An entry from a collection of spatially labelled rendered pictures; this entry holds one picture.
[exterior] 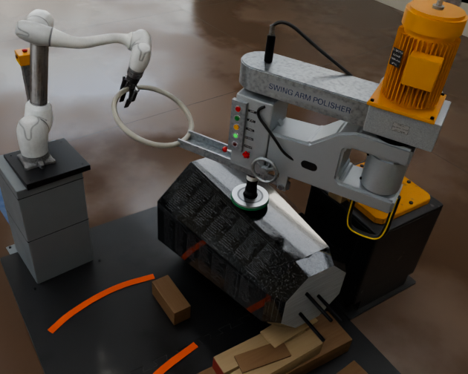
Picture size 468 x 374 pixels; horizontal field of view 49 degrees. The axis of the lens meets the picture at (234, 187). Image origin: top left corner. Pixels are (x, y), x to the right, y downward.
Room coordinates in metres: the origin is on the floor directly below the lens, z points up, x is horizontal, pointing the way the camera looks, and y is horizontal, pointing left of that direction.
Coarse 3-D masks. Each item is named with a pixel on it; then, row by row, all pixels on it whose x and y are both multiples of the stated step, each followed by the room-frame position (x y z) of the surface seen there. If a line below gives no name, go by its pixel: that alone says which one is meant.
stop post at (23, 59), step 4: (28, 48) 3.43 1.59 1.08; (16, 52) 3.35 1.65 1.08; (20, 52) 3.35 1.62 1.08; (24, 52) 3.36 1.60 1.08; (28, 52) 3.37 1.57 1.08; (20, 56) 3.29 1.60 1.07; (24, 56) 3.31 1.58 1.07; (28, 56) 3.33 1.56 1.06; (16, 60) 3.36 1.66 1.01; (20, 60) 3.29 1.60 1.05; (24, 60) 3.31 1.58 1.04; (28, 60) 3.32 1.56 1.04; (20, 64) 3.29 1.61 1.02; (24, 64) 3.30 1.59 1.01; (28, 64) 3.32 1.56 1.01; (24, 68) 3.32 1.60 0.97; (28, 68) 3.34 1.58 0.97; (24, 72) 3.32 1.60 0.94; (28, 72) 3.33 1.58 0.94; (24, 76) 3.34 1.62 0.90; (28, 76) 3.33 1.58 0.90; (24, 80) 3.36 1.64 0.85; (28, 80) 3.33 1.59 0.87; (28, 84) 3.33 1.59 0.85; (28, 88) 3.32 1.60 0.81; (28, 92) 3.32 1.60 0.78; (28, 96) 3.32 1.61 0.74; (28, 100) 3.34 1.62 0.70
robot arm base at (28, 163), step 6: (18, 156) 2.44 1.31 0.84; (48, 156) 2.45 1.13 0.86; (24, 162) 2.37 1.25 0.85; (30, 162) 2.36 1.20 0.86; (36, 162) 2.37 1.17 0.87; (42, 162) 2.37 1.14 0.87; (48, 162) 2.41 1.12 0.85; (54, 162) 2.42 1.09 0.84; (30, 168) 2.34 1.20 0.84; (42, 168) 2.34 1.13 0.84
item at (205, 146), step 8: (192, 136) 2.48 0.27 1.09; (200, 136) 2.46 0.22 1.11; (184, 144) 2.37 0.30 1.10; (192, 144) 2.36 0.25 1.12; (200, 144) 2.43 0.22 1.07; (208, 144) 2.43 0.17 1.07; (216, 144) 2.41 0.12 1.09; (224, 144) 2.39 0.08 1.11; (200, 152) 2.33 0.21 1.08; (208, 152) 2.31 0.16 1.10; (216, 152) 2.37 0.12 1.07; (224, 152) 2.38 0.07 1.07; (216, 160) 2.29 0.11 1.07; (224, 160) 2.27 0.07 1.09; (240, 168) 2.23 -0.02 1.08; (272, 176) 2.15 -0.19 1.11; (288, 184) 2.11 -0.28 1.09
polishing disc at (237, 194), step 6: (240, 186) 2.33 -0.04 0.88; (258, 186) 2.34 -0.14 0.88; (234, 192) 2.27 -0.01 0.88; (240, 192) 2.27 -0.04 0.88; (258, 192) 2.29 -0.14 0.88; (264, 192) 2.29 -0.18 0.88; (234, 198) 2.21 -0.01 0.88; (240, 198) 2.22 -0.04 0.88; (246, 198) 2.22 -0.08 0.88; (258, 198) 2.23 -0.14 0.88; (264, 198) 2.24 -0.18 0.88; (240, 204) 2.17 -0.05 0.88; (246, 204) 2.17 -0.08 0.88; (252, 204) 2.18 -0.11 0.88; (258, 204) 2.18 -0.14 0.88; (264, 204) 2.20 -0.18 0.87
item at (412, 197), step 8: (408, 184) 2.66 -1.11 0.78; (400, 192) 2.56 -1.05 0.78; (408, 192) 2.57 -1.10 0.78; (416, 192) 2.58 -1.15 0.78; (424, 192) 2.59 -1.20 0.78; (400, 200) 2.48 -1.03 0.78; (408, 200) 2.49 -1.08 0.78; (416, 200) 2.50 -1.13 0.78; (424, 200) 2.51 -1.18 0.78; (360, 208) 2.38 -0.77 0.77; (368, 208) 2.37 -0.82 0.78; (400, 208) 2.41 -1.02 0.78; (408, 208) 2.41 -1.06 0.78; (416, 208) 2.46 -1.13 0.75; (368, 216) 2.33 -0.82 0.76; (376, 216) 2.31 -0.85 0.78; (384, 216) 2.31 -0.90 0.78
